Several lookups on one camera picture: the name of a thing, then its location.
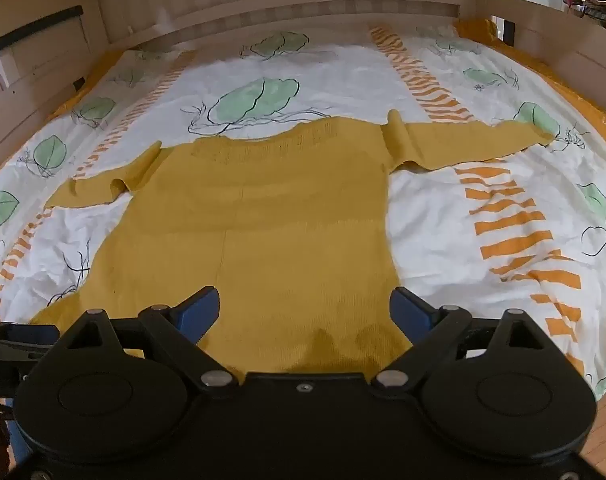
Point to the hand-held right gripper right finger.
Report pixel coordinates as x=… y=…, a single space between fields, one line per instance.
x=409 y=311

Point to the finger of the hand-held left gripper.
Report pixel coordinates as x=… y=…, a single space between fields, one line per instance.
x=28 y=334

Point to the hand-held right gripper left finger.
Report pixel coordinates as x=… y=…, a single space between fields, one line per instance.
x=199 y=311

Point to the yellow knitted sweater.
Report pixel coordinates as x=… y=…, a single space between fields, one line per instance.
x=283 y=220

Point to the white leaf printed bed sheet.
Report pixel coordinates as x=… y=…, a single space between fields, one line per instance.
x=483 y=220

